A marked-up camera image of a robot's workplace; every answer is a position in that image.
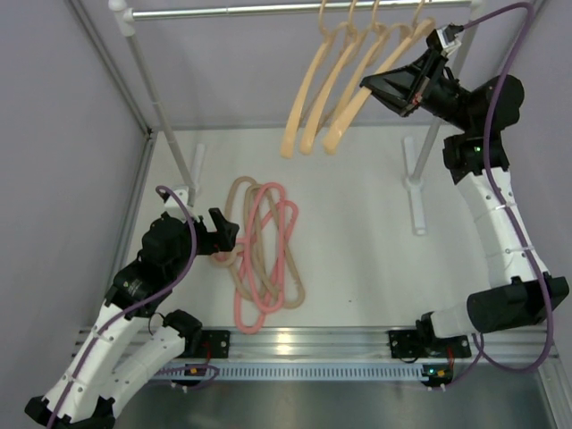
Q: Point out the white right rack foot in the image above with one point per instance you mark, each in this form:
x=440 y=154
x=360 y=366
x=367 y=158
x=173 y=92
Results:
x=414 y=188

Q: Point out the pink upper thick hanger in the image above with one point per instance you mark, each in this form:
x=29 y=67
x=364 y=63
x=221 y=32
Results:
x=262 y=204

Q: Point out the white rack foot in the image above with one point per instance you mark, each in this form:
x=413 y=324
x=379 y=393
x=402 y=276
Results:
x=196 y=168
x=414 y=188

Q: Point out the beige thick hanger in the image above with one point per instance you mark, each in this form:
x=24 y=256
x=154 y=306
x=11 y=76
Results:
x=280 y=284
x=227 y=260

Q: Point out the pink thick hanger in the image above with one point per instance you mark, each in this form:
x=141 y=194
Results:
x=262 y=204
x=247 y=317

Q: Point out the beige outer thick hanger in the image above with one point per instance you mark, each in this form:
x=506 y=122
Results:
x=227 y=260

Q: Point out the beige inner thick hanger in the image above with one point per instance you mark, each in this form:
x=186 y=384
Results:
x=280 y=284

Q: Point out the aluminium right corner frame post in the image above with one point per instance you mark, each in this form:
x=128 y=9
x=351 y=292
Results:
x=505 y=67

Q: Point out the white left rack foot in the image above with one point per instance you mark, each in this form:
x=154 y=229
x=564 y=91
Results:
x=196 y=168

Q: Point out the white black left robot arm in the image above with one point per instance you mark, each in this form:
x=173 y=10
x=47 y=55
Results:
x=99 y=383

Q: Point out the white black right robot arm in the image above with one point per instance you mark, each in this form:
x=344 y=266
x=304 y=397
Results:
x=519 y=293

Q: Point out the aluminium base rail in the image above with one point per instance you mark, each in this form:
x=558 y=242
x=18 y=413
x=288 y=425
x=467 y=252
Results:
x=522 y=345

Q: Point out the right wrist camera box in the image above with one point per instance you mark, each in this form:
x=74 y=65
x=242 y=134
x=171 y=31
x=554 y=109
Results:
x=448 y=38

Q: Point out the grey slotted cable duct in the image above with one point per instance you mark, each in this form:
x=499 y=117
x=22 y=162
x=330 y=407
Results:
x=297 y=372

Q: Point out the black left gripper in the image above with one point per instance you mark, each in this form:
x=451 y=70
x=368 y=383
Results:
x=222 y=239

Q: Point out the silver horizontal rack bar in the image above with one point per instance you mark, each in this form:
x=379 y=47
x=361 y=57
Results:
x=277 y=9

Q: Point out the cream hanger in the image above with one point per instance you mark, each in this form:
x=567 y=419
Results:
x=351 y=46
x=341 y=124
x=382 y=35
x=292 y=125

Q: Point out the pink lower thick hanger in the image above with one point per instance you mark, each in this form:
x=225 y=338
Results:
x=247 y=317

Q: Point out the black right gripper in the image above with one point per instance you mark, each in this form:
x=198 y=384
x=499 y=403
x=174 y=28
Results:
x=407 y=88

